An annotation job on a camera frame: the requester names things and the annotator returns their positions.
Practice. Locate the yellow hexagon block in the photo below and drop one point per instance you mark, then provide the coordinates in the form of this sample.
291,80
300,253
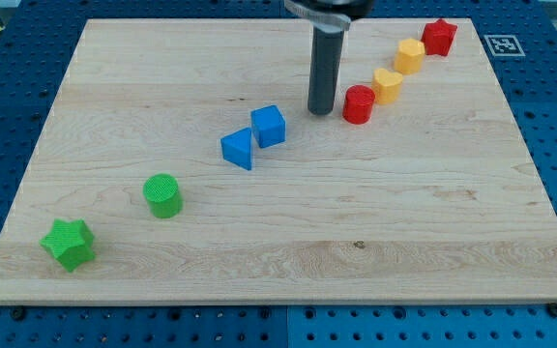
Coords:
409,56

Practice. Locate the white fiducial marker tag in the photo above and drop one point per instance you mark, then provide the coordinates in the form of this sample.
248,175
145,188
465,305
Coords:
504,45

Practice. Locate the blue cube block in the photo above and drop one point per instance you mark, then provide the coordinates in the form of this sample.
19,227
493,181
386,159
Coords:
268,126

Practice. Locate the light wooden board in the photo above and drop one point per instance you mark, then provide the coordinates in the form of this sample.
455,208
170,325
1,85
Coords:
434,201

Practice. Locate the yellow heart block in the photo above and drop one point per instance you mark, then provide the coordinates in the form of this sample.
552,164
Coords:
386,86

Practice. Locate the red star block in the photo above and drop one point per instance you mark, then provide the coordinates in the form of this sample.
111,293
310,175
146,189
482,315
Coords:
438,37

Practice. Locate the red cylinder block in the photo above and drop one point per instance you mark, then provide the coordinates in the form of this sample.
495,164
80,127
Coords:
358,104

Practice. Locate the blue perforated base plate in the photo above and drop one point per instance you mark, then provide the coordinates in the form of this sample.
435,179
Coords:
35,50

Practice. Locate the blue triangular prism block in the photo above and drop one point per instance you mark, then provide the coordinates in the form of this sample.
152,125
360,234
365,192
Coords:
237,149

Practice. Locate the green star block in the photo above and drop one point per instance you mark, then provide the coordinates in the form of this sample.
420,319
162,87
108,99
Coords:
69,243

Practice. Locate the green cylinder block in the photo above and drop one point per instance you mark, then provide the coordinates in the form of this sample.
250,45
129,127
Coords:
163,196

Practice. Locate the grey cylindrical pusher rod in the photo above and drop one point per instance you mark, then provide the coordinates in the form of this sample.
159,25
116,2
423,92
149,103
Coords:
326,49

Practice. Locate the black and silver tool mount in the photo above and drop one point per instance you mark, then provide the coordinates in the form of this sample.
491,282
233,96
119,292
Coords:
329,15

